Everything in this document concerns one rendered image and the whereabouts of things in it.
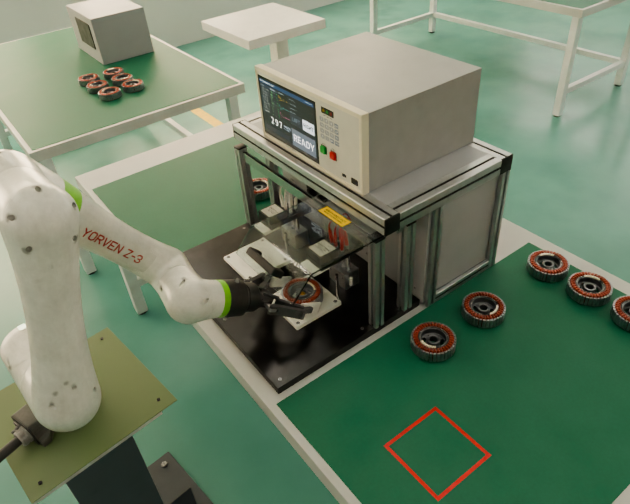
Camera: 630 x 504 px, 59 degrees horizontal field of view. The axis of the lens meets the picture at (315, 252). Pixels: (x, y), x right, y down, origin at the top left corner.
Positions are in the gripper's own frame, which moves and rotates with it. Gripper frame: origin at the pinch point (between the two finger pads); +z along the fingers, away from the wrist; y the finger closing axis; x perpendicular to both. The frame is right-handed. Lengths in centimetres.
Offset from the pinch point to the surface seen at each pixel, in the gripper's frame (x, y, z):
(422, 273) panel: 17.5, 20.1, 19.3
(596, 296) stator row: 27, 50, 54
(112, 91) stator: 5, -191, 17
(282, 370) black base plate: -11.3, 16.2, -14.0
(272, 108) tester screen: 43, -26, -8
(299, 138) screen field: 38.7, -14.3, -6.0
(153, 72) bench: 16, -209, 44
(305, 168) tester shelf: 32.5, -9.3, -5.2
